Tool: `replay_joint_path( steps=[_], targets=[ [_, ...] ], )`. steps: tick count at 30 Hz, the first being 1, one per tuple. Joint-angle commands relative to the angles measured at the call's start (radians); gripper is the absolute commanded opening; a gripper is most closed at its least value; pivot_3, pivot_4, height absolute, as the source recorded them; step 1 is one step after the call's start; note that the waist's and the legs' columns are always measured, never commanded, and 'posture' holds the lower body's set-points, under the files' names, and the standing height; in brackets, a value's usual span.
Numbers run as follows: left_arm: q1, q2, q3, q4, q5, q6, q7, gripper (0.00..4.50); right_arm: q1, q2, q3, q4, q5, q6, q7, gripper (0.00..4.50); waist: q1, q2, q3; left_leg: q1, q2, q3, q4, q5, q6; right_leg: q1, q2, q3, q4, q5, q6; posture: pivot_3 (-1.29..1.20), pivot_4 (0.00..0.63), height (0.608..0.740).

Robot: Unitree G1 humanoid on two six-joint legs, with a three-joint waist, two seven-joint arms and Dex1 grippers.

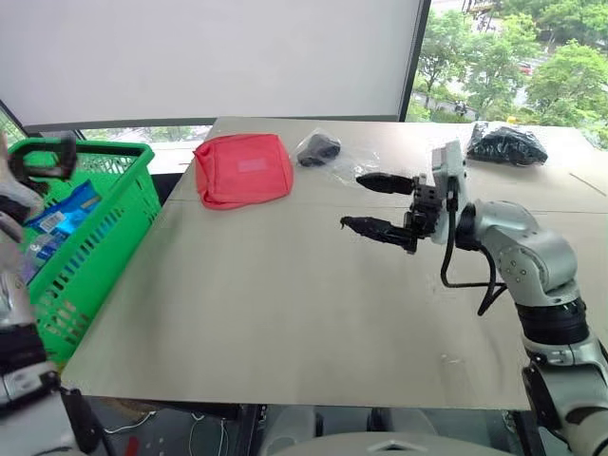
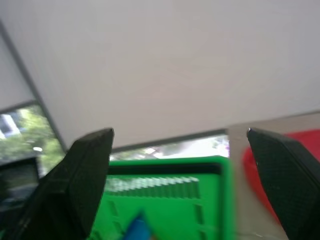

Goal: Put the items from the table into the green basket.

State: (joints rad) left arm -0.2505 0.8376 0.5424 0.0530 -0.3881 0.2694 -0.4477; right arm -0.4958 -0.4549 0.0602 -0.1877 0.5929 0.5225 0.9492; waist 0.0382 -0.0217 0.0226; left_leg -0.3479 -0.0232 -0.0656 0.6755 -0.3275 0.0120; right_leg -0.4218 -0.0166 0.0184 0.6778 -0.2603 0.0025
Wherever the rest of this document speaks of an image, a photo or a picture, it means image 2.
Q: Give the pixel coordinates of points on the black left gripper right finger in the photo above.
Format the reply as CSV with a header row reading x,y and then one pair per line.
x,y
285,185

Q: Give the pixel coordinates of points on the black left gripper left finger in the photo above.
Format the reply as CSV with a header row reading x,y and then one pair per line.
x,y
75,185

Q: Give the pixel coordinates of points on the red plastic basket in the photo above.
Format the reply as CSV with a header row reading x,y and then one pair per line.
x,y
252,172

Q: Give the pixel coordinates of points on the blue item in basket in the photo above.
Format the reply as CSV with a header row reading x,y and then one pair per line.
x,y
138,228

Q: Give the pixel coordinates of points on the green plastic basket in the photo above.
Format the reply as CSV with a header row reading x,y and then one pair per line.
x,y
175,200

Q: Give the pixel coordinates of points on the dark monitor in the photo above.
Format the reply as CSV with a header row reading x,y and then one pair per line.
x,y
17,175

